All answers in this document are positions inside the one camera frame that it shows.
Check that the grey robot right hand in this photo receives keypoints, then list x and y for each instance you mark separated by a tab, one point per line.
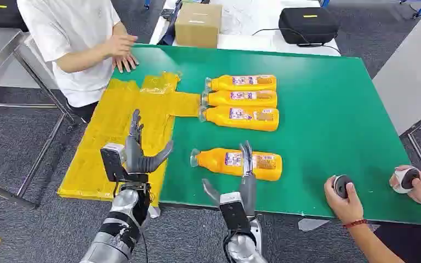
248	188

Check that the person's left hand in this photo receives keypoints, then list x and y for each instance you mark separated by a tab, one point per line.
125	63
346	208

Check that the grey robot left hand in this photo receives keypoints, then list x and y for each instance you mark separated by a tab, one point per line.
136	159

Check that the round black white controller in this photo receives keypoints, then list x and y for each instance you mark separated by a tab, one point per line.
403	181
341	186

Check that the orange drink bottle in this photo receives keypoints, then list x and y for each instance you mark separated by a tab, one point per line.
225	119
225	83
221	98
214	163

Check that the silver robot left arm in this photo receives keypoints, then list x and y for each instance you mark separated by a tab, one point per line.
123	210

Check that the white table foot plate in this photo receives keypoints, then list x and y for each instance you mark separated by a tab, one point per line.
154	212
312	224

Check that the yellow sheet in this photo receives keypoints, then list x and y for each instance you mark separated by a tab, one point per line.
123	109

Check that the person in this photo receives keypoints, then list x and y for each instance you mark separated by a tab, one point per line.
414	243
69	36

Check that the dark blue bag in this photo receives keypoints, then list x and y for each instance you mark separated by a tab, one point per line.
168	32

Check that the brown cardboard box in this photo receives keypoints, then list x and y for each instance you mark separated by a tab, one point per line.
197	29

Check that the green table mat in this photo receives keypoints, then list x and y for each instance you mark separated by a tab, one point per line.
323	109

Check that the black case with yellow mark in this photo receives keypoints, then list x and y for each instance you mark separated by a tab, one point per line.
3	16
308	25

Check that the grey table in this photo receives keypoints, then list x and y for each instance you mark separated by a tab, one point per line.
414	72

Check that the white table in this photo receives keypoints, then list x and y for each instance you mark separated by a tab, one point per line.
247	40

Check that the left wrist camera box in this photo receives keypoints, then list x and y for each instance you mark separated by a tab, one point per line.
112	163

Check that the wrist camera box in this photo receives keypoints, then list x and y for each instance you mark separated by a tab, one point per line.
234	214
112	163

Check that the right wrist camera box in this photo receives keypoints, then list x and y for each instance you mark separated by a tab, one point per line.
234	214

